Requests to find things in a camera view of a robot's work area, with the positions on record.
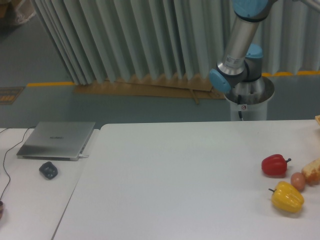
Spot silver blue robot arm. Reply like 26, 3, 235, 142
209, 0, 320, 105

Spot red bell pepper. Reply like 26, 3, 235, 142
261, 154, 292, 176

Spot yellow bell pepper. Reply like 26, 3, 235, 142
268, 181, 305, 214

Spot wicker basket corner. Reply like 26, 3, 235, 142
314, 115, 320, 125

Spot brown cardboard sheet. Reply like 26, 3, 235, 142
73, 73, 225, 105

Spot white usb plug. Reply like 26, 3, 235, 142
78, 154, 89, 159

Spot pale green folding curtain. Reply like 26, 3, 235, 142
32, 0, 320, 85

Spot silver closed laptop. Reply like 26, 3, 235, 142
16, 121, 96, 161

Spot brown egg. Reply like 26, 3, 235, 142
290, 172, 306, 191

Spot bread loaf piece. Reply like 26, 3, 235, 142
301, 158, 320, 185

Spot dark object at left edge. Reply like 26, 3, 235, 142
0, 201, 5, 220

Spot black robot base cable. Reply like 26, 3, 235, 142
237, 94, 245, 122

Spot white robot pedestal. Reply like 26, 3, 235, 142
224, 93, 275, 121

